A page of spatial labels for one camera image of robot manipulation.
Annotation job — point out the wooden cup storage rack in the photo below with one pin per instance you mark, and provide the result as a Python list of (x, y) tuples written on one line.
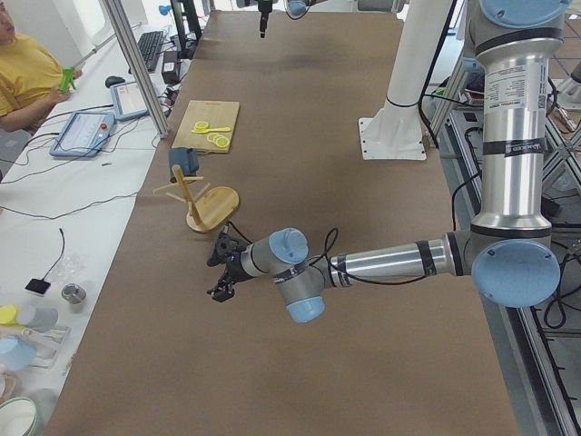
[(206, 210)]

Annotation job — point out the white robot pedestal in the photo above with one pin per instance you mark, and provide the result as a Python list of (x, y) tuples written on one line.
[(394, 132)]

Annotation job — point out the blue teach pendant tablet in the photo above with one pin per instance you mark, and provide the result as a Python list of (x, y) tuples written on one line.
[(84, 135)]

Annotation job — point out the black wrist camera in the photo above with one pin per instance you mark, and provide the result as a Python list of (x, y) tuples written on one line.
[(225, 248)]

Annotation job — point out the green handled grabber tool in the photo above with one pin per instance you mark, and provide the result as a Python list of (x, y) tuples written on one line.
[(69, 73)]

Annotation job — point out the small black square device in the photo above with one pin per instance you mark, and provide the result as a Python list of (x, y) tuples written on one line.
[(38, 286)]

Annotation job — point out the black power adapter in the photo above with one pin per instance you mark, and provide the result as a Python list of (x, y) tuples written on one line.
[(171, 67)]

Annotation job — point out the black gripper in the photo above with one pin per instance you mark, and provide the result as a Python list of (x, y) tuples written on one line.
[(232, 271)]

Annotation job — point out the grey cup lying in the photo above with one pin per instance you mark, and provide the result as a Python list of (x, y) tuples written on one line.
[(39, 318)]

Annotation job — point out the light blue cup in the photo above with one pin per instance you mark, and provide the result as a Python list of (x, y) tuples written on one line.
[(16, 353)]

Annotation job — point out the black keyboard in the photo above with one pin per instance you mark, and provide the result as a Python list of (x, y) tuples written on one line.
[(150, 46)]

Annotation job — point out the steel cup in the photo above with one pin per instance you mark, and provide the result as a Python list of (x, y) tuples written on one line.
[(75, 296)]

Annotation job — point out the yellow cup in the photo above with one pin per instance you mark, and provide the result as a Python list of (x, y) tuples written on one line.
[(9, 314)]

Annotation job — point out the metal frame post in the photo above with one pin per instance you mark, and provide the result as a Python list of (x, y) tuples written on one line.
[(132, 55)]

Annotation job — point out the black computer mouse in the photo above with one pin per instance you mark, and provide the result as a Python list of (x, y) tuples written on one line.
[(113, 80)]

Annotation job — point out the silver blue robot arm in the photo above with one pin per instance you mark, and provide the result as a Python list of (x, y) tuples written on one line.
[(506, 250)]

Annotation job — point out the white green bowl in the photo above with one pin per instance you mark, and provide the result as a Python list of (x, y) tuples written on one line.
[(20, 417)]

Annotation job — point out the dark blue mug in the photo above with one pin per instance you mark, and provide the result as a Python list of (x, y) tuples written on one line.
[(186, 158)]

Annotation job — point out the wooden cutting board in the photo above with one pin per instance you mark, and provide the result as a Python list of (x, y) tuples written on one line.
[(217, 114)]

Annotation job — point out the yellow plastic knife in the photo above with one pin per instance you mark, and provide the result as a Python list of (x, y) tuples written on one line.
[(211, 130)]

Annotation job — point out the lemon slice middle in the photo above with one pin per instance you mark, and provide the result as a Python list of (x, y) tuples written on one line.
[(215, 137)]

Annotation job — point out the person in yellow shirt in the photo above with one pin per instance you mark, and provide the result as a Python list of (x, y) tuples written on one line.
[(30, 79)]

